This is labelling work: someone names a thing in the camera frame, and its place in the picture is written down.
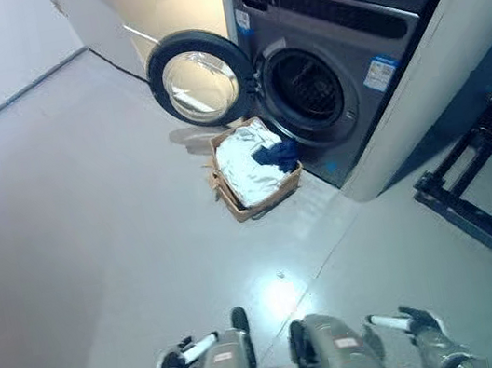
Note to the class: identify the round washing machine door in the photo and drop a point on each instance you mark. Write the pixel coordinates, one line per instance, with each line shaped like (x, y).
(198, 81)

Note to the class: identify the small white sticker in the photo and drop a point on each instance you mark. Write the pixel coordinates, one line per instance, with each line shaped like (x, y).
(242, 18)

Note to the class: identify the brown cardboard box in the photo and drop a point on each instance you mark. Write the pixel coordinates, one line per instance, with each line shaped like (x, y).
(248, 195)

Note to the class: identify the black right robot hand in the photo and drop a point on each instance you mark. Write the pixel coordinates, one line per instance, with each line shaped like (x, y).
(410, 320)

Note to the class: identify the white side panel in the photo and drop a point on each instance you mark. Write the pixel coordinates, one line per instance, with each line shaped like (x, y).
(436, 76)

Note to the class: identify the silver left robot leg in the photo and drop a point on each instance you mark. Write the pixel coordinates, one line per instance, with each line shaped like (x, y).
(228, 361)

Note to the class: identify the white cabinet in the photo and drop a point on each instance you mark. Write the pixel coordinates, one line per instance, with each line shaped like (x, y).
(142, 17)

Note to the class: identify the black metal frame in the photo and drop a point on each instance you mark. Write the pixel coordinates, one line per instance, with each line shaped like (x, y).
(486, 181)

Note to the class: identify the blue white energy label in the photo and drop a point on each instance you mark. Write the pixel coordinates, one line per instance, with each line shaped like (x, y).
(381, 70)

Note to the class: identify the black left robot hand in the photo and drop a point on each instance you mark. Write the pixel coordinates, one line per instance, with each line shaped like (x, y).
(177, 358)

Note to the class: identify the grey front-load washing machine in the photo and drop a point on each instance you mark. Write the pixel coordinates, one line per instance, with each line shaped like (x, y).
(338, 60)

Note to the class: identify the silver robot leg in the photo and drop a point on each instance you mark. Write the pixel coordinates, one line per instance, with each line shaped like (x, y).
(228, 361)
(329, 344)

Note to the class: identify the dark blue garment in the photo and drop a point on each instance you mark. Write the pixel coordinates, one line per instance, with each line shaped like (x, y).
(279, 152)

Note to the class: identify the silver right robot leg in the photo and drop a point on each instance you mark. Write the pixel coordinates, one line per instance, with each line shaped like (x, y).
(329, 344)

